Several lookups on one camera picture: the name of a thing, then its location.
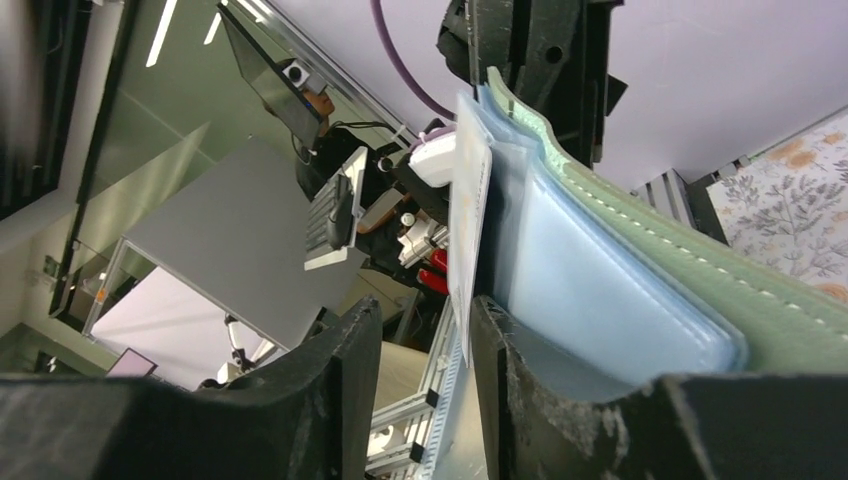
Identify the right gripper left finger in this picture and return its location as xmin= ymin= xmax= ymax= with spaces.
xmin=1 ymin=296 xmax=382 ymax=479

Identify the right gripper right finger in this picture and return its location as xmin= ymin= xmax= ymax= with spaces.
xmin=470 ymin=296 xmax=847 ymax=479

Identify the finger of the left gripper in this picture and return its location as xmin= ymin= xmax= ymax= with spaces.
xmin=436 ymin=0 xmax=511 ymax=85
xmin=490 ymin=0 xmax=628 ymax=168

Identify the white patterned credit card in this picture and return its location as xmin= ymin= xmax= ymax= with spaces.
xmin=447 ymin=93 xmax=492 ymax=366

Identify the green leather card holder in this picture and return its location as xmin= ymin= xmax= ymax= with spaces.
xmin=477 ymin=68 xmax=847 ymax=402

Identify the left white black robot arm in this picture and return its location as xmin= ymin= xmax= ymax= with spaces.
xmin=371 ymin=0 xmax=628 ymax=224

